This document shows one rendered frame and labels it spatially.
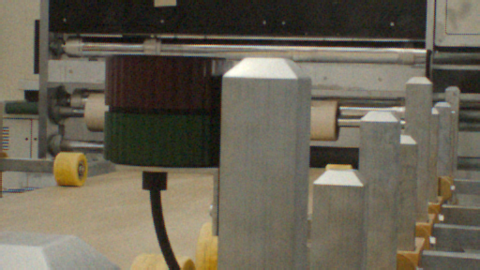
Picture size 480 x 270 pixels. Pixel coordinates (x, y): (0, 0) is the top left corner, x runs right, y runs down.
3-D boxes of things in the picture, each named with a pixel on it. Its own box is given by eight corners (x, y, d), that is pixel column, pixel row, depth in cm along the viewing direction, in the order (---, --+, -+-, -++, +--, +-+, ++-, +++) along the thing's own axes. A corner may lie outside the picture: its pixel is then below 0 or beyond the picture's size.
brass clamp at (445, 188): (456, 195, 226) (457, 172, 225) (454, 202, 213) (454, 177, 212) (427, 193, 227) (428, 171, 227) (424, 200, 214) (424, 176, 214)
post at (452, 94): (453, 268, 269) (459, 86, 266) (453, 271, 265) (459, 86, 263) (440, 267, 270) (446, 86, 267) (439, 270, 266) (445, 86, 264)
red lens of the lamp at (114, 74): (245, 107, 50) (247, 62, 50) (213, 110, 44) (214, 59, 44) (130, 103, 51) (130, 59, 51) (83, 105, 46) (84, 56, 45)
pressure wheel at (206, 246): (248, 211, 130) (234, 252, 124) (254, 259, 134) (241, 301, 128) (203, 209, 131) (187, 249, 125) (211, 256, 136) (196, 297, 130)
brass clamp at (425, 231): (439, 247, 153) (440, 214, 153) (433, 262, 140) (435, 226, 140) (397, 245, 154) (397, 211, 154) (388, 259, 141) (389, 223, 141)
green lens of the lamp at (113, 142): (244, 157, 50) (245, 112, 50) (211, 167, 44) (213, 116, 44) (128, 152, 52) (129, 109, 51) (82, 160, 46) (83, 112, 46)
